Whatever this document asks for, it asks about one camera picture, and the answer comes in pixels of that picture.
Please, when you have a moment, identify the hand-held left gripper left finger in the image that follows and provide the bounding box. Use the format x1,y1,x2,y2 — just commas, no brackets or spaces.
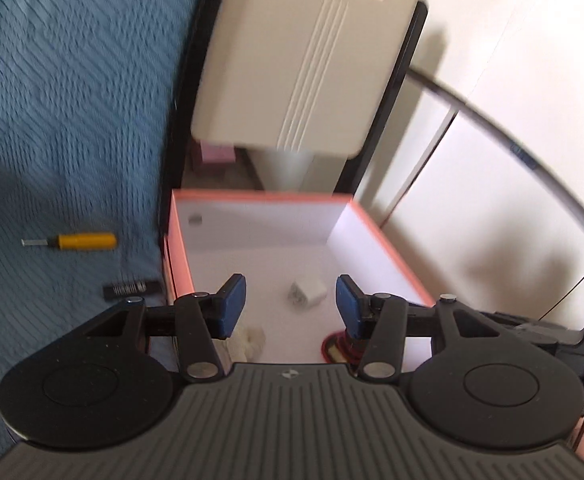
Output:
79,274,248,382

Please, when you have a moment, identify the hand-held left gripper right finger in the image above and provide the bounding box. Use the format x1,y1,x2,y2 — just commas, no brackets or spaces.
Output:
335,274,499,381

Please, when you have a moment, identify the small white plush toy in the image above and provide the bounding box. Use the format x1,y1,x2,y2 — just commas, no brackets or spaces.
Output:
229,327,267,363

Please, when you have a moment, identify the white charger adapter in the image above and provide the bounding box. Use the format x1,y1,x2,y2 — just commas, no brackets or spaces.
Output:
289,275,328,313

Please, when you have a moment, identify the red black toy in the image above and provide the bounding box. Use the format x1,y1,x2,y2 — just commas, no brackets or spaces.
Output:
320,330,368,364

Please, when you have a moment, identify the pink cardboard box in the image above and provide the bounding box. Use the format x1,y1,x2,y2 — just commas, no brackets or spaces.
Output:
163,189,435,376

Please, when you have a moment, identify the black stick device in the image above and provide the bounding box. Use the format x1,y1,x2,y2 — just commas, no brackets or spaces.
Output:
103,280,163,299

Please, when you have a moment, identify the small pink object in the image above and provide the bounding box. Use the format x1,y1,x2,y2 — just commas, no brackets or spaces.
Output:
199,141,237,165

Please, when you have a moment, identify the curved metal rod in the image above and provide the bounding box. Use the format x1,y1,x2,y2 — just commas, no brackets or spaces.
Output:
406,71,584,251

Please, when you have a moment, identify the beige plastic folding panel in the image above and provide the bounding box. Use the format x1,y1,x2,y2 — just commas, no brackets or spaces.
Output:
190,0,422,158

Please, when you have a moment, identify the blue textured sofa cover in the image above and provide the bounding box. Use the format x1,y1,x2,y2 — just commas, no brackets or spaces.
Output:
0,0,209,461

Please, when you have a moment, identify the yellow handled screwdriver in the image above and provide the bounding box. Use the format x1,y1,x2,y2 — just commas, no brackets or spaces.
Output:
21,231,119,251

